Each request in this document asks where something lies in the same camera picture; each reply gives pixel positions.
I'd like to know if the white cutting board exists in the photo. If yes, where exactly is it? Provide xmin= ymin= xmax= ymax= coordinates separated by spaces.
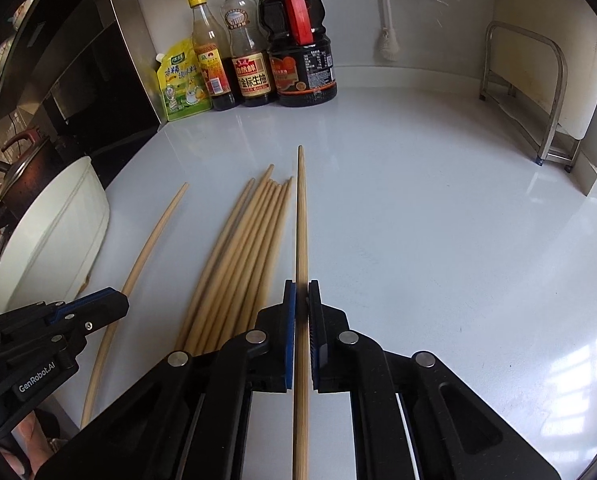
xmin=491 ymin=0 xmax=597 ymax=142

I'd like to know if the red label vinegar bottle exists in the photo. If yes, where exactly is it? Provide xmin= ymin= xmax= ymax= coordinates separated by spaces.
xmin=187 ymin=0 xmax=239 ymax=112

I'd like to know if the white round plastic basin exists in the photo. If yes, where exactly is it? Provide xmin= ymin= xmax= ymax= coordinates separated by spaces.
xmin=0 ymin=155 xmax=110 ymax=320

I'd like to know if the yellow green seasoning pouch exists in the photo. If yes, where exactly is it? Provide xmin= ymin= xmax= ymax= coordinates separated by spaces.
xmin=156 ymin=40 xmax=213 ymax=122

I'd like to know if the large red handle soy jug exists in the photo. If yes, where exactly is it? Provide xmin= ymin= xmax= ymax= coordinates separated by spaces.
xmin=257 ymin=0 xmax=338 ymax=108

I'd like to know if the black range hood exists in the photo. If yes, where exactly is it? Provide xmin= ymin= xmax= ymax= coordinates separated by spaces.
xmin=0 ymin=0 xmax=162 ymax=161

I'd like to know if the wooden chopstick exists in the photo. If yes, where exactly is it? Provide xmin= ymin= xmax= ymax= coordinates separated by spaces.
xmin=292 ymin=145 xmax=311 ymax=480
xmin=80 ymin=182 xmax=190 ymax=429

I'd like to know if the brown pot with lid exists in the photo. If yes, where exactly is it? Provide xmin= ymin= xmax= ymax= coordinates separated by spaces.
xmin=0 ymin=129 xmax=66 ymax=248

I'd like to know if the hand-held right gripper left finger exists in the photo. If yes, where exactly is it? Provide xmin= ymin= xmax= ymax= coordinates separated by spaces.
xmin=34 ymin=280 xmax=298 ymax=480

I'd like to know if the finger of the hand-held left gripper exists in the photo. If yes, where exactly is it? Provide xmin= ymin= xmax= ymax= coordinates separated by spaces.
xmin=0 ymin=287 xmax=122 ymax=342
xmin=47 ymin=293 xmax=130 ymax=357

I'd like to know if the bundle of wooden chopsticks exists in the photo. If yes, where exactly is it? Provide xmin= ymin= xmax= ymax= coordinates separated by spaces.
xmin=174 ymin=163 xmax=294 ymax=356

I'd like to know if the clear yellow cap sauce bottle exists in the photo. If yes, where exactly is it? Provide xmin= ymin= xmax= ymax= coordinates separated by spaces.
xmin=220 ymin=0 xmax=278 ymax=108

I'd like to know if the person's left hand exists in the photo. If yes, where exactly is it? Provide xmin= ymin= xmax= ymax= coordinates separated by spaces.
xmin=7 ymin=406 xmax=62 ymax=480

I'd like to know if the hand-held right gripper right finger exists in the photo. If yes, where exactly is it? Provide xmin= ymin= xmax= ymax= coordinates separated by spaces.
xmin=307 ymin=280 xmax=562 ymax=480

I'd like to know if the stainless steel rack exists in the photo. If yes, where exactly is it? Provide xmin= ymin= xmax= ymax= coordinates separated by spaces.
xmin=479 ymin=21 xmax=587 ymax=173

